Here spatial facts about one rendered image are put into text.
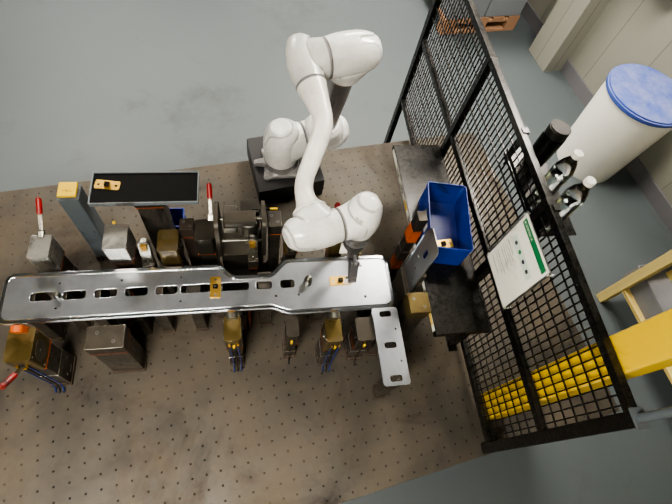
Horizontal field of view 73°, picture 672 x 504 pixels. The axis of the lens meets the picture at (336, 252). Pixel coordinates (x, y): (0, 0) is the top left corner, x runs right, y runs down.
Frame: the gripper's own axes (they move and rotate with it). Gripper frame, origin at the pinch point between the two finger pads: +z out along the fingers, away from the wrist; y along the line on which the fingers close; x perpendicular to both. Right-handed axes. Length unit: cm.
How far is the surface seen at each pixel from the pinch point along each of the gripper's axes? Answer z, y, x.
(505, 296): -5, 17, 54
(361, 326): 15.4, 18.0, 6.0
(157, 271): 13, -8, -67
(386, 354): 13.5, 29.7, 13.2
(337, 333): 8.9, 22.0, -4.5
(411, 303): 7.5, 13.1, 24.2
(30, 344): 7, 19, -102
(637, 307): 92, -6, 200
